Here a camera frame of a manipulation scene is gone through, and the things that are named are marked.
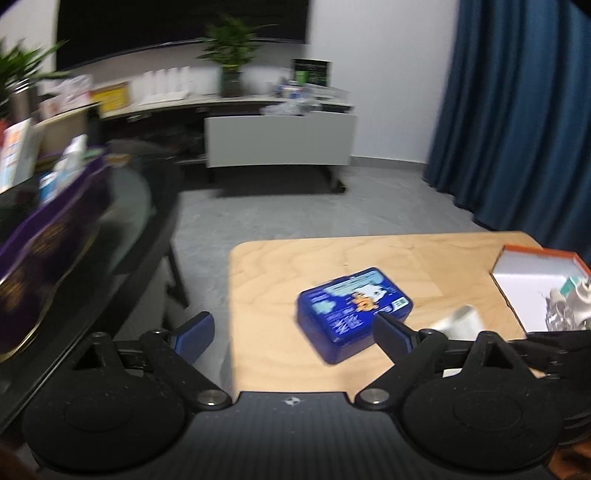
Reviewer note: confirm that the black round table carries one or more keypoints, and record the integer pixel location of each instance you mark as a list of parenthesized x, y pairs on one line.
[(138, 207)]

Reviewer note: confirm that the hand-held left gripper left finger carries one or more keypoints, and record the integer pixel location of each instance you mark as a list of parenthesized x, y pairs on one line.
[(196, 334)]

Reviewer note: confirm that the yellow box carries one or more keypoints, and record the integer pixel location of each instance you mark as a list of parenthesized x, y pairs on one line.
[(111, 99)]

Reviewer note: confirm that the black television screen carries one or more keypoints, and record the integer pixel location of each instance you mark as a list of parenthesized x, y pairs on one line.
[(161, 23)]

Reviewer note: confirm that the white plug-in mosquito repeller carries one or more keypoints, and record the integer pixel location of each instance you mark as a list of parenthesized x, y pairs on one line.
[(579, 300)]

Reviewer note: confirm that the blue tin box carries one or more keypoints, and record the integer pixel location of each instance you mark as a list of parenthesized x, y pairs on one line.
[(346, 309)]

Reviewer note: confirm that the white dropper bottle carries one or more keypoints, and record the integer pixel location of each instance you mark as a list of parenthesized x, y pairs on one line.
[(74, 157)]

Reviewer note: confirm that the stainless steel cup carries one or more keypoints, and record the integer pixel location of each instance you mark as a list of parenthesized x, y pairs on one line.
[(22, 104)]

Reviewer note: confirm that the green white bandage box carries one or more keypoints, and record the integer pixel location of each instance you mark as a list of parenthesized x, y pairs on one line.
[(570, 285)]

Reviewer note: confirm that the orange white cardboard box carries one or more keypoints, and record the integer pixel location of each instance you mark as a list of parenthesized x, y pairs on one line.
[(521, 281)]

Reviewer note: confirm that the white media console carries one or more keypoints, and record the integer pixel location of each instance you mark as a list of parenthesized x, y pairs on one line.
[(277, 138)]

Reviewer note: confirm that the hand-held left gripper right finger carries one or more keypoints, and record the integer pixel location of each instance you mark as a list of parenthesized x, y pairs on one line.
[(392, 334)]

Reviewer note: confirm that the green plant in glass vase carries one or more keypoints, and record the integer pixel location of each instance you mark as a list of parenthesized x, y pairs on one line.
[(233, 50)]

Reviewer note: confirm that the pile of small packages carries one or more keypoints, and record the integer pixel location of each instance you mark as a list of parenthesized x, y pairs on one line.
[(309, 91)]

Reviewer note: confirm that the clear plastic bags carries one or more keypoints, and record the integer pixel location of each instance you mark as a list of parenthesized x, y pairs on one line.
[(291, 108)]

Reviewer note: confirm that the white plastic bag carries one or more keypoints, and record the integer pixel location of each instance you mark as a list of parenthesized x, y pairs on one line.
[(64, 94)]

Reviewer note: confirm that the green black box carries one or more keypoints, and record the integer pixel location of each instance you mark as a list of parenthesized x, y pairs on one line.
[(313, 72)]

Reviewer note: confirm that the row of small cartons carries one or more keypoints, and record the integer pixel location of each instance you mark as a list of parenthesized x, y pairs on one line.
[(16, 152)]

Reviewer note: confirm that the clear glass refill bottle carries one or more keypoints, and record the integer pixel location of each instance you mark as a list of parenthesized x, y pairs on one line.
[(556, 311)]

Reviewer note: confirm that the white router with antennas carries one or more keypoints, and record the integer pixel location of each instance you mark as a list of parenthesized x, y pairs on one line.
[(171, 85)]

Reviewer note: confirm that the purple patterned tray box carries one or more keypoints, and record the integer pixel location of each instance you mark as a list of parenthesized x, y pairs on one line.
[(46, 258)]

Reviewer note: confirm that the large leafy green plant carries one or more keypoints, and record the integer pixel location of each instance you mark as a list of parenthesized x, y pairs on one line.
[(18, 64)]

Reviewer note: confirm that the white charger box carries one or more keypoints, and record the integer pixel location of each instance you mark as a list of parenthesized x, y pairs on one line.
[(457, 323)]

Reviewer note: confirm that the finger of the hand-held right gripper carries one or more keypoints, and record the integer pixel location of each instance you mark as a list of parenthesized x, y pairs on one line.
[(558, 342)]

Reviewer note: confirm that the blue curtain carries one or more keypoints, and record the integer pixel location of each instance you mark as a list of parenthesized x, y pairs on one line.
[(508, 115)]

